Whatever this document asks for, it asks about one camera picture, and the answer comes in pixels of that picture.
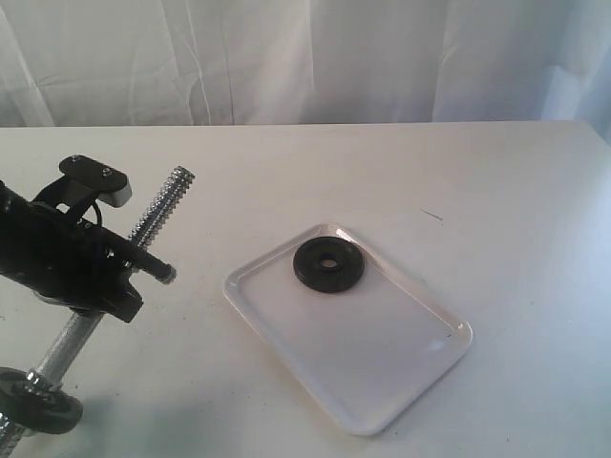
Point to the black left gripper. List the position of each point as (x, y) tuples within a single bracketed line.
[(69, 263)]

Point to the chrome dumbbell bar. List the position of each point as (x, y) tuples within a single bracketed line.
[(48, 374)]

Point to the white plastic tray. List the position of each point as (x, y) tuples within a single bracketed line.
[(365, 354)]

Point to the white backdrop curtain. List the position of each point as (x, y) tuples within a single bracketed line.
[(97, 63)]

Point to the black weight plate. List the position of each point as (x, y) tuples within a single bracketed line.
[(328, 264), (49, 412)]

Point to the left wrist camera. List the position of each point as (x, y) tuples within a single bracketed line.
[(87, 177)]

